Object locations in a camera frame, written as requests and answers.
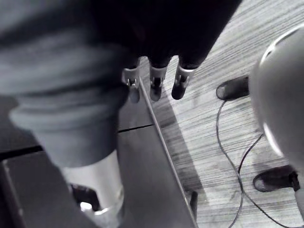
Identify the robot right five-finger hand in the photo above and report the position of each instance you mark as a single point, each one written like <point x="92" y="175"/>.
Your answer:
<point x="71" y="71"/>

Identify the dark wooden cabinet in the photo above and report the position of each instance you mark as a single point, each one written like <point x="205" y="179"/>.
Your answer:
<point x="147" y="178"/>

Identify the robot right dark foot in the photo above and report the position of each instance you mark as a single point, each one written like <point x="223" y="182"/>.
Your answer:
<point x="231" y="88"/>

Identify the robot dark foot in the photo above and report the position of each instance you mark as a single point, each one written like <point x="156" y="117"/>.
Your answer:
<point x="231" y="88"/>
<point x="273" y="179"/>

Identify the robot right silver leg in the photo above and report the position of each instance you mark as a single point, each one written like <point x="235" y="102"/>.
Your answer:
<point x="280" y="90"/>

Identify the robot silver leg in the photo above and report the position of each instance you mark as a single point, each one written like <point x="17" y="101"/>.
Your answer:
<point x="299" y="204"/>
<point x="280" y="90"/>

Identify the robot left dark foot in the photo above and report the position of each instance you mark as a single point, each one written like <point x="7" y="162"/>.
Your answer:
<point x="273" y="179"/>

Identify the robot left silver leg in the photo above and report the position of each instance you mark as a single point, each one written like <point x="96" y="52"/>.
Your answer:
<point x="299" y="204"/>

